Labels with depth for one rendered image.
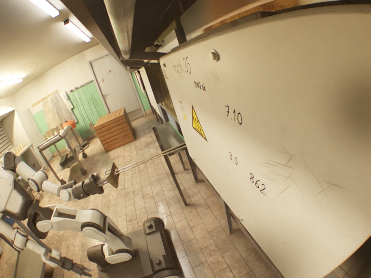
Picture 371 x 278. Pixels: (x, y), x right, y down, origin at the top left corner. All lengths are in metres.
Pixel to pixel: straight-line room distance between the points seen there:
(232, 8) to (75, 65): 5.03
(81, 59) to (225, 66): 5.07
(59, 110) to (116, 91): 1.82
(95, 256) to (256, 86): 1.41
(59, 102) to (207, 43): 5.27
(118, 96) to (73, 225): 4.32
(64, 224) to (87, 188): 0.35
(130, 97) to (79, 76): 1.69
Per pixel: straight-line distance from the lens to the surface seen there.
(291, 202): 0.21
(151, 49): 1.28
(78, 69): 5.22
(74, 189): 0.97
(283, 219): 0.25
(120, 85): 5.04
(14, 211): 1.22
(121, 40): 0.28
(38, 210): 1.23
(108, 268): 1.52
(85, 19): 0.49
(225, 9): 0.41
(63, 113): 5.42
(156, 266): 1.28
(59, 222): 1.14
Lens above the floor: 1.31
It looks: 27 degrees down
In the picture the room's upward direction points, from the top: 18 degrees counter-clockwise
